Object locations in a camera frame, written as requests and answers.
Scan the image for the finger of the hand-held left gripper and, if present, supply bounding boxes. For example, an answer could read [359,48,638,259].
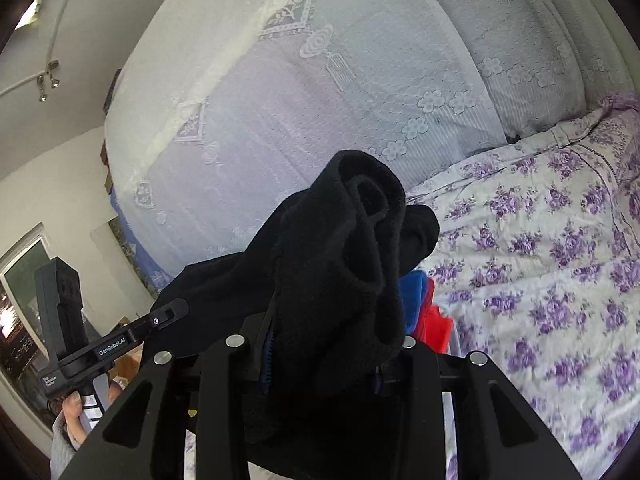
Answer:
[132,298,190,342]

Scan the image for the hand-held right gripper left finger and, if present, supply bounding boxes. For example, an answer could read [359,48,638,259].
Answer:
[59,327,278,480]

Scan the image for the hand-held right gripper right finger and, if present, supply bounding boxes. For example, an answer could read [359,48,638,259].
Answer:
[370,335,583,480]

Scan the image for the black pants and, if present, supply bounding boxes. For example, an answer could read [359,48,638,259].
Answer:
[152,150,441,456]

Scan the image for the person's left hand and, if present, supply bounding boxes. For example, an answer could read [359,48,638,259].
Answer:
[59,379,125,450]

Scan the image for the folded red garment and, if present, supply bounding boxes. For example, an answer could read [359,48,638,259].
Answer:
[412,277,453,356]

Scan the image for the blue printed cloth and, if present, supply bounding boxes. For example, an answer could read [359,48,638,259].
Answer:
[107,185,166,293]

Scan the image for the folded blue garment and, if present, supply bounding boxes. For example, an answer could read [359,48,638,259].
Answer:
[399,270,435,333]

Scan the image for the green landscape poster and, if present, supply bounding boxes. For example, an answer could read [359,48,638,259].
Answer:
[111,215,151,286]

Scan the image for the bed with purple floral sheet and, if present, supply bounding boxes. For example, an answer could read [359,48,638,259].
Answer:
[185,92,640,480]

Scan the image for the brown wooden boxes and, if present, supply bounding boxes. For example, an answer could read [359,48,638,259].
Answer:
[100,140,113,196]

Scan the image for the ceiling spotlight fixture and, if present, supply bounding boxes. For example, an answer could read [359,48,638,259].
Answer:
[36,60,62,102]

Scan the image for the dark box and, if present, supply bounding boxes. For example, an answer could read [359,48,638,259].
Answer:
[102,67,123,113]

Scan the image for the white lace cover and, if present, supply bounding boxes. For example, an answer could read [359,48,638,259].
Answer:
[102,0,601,293]

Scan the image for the ceiling lamp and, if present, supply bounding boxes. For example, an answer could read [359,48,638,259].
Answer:
[15,0,46,31]

